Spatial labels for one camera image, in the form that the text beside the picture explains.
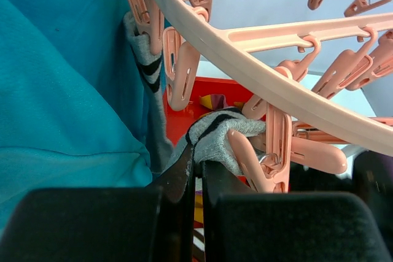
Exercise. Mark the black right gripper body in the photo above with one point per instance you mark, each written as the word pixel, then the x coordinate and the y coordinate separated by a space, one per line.
pixel 371 181

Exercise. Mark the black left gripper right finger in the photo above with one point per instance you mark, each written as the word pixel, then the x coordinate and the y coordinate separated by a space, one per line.
pixel 241 224

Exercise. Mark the teal shirt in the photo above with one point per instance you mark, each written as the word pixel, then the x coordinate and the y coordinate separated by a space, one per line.
pixel 73 108

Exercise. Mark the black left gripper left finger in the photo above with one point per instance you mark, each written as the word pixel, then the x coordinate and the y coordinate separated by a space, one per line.
pixel 153 223

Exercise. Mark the pink round clip hanger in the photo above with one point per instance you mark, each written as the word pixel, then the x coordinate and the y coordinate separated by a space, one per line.
pixel 179 29

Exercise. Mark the yellow brown striped sock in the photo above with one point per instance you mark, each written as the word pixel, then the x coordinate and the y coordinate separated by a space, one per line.
pixel 198 250

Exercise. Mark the grey striped sock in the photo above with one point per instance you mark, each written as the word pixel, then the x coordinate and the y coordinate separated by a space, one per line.
pixel 149 65
pixel 208 137

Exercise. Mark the red plastic bin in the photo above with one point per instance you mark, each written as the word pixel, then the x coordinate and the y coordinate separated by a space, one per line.
pixel 178 122

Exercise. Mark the purple sock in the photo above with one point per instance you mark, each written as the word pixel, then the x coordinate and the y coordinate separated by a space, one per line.
pixel 217 101

